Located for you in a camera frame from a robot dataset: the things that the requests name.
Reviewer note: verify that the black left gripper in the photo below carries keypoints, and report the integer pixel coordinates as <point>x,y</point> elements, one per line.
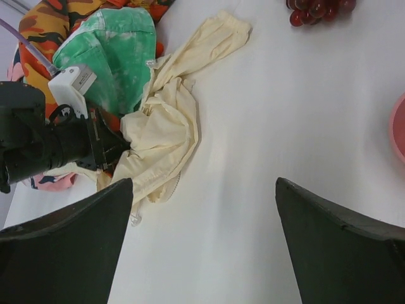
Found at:
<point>88,142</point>

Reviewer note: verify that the pink bowl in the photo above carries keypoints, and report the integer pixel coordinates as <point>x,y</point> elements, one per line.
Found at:
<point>396,128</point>

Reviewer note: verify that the green tie-dye cloth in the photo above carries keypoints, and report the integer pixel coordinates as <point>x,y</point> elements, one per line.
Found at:
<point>116,44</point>

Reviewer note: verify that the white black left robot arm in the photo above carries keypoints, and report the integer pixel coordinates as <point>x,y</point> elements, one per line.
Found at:
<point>25,136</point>

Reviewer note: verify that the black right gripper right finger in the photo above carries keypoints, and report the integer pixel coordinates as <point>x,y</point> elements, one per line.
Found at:
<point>339,255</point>

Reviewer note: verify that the orange camouflage patterned cloth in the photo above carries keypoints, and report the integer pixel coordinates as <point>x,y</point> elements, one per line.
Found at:
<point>49,24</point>

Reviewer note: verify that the red grape bunch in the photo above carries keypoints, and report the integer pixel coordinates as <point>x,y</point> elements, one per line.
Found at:
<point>311,12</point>

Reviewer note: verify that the cream yellow cloth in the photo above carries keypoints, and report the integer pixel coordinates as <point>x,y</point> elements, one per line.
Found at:
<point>163,133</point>

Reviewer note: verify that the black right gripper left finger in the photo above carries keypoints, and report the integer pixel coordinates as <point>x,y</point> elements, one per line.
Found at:
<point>70,255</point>

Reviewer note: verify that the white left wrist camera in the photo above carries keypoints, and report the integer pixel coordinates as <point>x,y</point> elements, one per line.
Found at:
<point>70,86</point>

